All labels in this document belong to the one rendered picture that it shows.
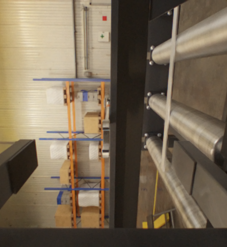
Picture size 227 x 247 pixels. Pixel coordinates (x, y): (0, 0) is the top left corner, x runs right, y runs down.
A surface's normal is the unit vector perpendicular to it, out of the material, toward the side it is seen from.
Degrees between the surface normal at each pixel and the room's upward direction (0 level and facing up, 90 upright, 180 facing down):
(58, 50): 90
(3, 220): 90
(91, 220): 90
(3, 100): 90
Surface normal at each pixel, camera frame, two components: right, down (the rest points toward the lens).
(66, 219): 0.01, 0.27
